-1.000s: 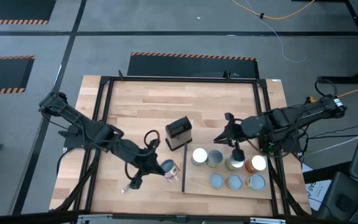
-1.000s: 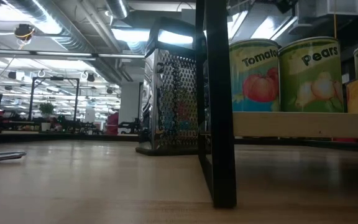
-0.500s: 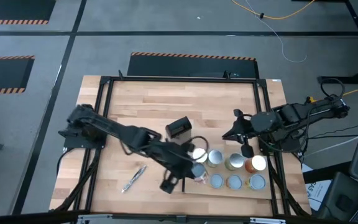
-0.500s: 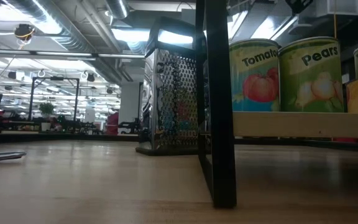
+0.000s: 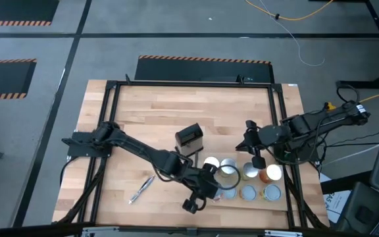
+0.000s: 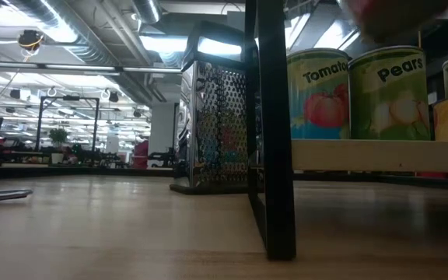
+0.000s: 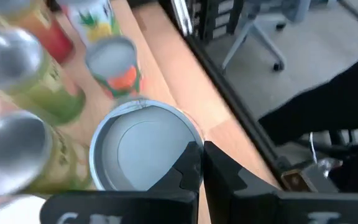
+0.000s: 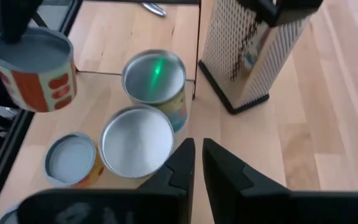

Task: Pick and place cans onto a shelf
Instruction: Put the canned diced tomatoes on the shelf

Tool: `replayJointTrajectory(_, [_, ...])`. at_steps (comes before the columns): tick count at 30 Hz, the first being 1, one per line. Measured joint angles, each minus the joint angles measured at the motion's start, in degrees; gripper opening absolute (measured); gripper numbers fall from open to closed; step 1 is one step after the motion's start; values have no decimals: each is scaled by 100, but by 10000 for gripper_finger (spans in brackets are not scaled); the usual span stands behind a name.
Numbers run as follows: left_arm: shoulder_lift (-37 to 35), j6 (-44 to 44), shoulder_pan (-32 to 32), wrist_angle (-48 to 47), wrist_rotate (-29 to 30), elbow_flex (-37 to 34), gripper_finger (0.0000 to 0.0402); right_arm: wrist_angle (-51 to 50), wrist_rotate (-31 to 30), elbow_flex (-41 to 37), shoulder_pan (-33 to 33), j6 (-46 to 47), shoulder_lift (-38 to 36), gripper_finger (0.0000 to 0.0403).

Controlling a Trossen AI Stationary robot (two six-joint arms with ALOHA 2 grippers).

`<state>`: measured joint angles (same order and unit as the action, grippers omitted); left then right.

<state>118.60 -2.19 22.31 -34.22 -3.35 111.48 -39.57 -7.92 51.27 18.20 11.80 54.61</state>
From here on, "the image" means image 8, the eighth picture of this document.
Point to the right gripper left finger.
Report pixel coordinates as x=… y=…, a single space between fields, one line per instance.
x=182 y=174

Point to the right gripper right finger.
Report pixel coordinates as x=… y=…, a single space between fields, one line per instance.
x=225 y=180

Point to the tomato print can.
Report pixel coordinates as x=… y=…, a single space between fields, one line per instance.
x=36 y=77

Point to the green label can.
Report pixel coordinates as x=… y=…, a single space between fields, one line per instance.
x=135 y=143

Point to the blue label silver-top can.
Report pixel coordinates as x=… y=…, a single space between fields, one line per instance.
x=154 y=77

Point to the small yellow pink can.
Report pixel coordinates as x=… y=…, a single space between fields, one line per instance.
x=70 y=158

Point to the metal box grater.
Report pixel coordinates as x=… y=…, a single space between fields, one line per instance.
x=244 y=53

